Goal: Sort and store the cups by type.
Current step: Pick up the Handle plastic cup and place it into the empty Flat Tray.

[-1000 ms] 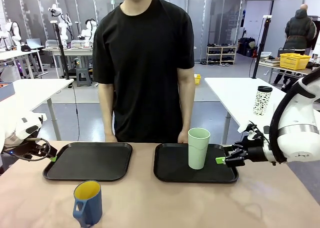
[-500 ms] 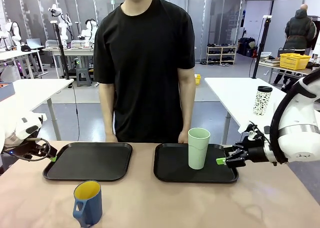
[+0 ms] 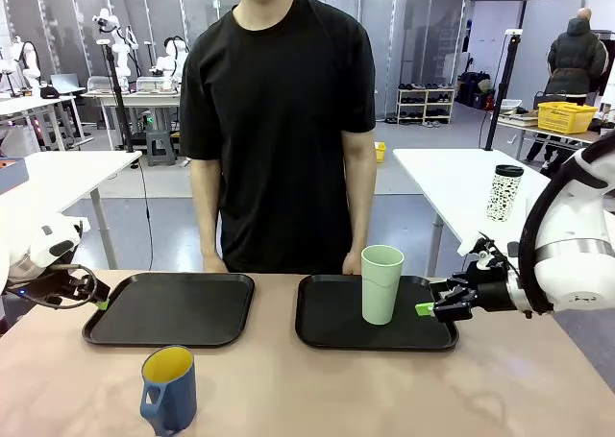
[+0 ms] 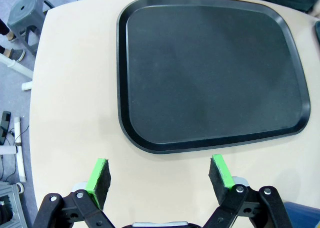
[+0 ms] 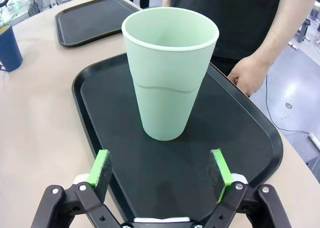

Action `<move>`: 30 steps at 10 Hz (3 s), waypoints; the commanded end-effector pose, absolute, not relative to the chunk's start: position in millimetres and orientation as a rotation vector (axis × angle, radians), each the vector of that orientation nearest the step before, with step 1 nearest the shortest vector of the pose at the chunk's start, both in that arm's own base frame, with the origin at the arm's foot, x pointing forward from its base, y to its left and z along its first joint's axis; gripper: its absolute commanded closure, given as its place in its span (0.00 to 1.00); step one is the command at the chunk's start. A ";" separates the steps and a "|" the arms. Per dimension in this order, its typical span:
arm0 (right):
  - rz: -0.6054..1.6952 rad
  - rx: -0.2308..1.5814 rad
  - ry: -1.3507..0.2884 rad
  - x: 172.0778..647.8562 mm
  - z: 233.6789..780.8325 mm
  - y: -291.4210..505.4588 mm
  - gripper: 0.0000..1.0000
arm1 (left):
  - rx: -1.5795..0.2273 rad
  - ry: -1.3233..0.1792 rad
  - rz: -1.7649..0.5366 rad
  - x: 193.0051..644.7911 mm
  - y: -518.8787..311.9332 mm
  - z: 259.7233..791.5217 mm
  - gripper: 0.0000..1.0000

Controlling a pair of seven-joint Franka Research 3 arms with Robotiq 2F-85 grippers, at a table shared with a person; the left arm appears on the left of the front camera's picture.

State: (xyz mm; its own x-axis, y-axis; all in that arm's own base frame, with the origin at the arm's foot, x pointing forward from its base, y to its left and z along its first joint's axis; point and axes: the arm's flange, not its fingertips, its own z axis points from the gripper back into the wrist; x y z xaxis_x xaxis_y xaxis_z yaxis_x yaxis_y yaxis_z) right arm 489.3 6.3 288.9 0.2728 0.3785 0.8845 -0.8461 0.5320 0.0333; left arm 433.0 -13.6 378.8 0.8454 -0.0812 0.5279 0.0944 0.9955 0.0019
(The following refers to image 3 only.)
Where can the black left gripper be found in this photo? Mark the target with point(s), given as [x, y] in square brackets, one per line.
[45, 285]

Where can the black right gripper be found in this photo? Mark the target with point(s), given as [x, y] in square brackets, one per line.
[491, 295]

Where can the light green tall cup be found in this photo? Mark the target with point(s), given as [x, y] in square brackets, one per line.
[382, 288]

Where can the person's left forearm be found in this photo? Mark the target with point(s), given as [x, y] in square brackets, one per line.
[359, 216]

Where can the person's right forearm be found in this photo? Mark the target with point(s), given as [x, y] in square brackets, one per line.
[209, 230]

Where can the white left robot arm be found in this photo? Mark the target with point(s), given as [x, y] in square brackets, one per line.
[43, 245]

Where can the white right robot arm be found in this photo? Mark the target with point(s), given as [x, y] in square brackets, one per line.
[576, 264]

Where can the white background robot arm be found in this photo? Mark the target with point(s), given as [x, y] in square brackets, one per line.
[108, 21]
[29, 62]
[170, 62]

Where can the person's left hand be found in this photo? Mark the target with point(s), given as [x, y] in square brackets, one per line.
[351, 264]

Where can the person's right hand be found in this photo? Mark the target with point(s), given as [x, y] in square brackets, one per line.
[214, 265]

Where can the black plastic tray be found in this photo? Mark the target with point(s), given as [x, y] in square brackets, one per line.
[168, 312]
[336, 322]

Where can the speckled white tumbler black lid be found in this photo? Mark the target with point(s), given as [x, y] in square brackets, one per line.
[502, 201]

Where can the white table with tumbler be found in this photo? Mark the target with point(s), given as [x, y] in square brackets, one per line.
[456, 177]

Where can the white table with grey box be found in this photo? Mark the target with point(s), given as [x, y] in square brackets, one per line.
[72, 168]

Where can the blue mug yellow inside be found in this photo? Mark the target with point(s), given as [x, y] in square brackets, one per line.
[180, 398]

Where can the grey box orange inside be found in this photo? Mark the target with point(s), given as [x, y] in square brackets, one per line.
[12, 175]

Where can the grey step stool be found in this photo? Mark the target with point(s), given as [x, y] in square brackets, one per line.
[159, 149]

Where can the small yellow bin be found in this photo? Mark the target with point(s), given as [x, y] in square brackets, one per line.
[380, 152]

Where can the white desk with basket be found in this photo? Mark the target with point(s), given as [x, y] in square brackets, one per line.
[528, 125]

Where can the white shoe rack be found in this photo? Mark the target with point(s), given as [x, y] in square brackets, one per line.
[425, 105]

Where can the black tripod pole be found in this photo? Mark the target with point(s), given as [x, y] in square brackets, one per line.
[117, 101]

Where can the white background desk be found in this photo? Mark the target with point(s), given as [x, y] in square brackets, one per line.
[144, 97]
[38, 102]

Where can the black cap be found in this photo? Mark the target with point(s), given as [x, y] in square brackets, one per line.
[48, 92]

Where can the clear plastic storage box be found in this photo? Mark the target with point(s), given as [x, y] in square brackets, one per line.
[101, 85]
[156, 84]

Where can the black bag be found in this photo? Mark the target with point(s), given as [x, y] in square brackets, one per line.
[468, 89]

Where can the yellow plastic basket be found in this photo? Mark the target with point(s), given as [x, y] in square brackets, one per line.
[567, 120]

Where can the grey laptop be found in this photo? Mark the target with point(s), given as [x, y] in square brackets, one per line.
[67, 82]

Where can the person in black t-shirt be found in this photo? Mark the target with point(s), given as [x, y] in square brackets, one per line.
[278, 120]

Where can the person in dark jacket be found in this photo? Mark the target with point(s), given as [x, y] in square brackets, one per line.
[576, 57]

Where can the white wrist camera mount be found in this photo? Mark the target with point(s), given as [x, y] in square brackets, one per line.
[482, 260]

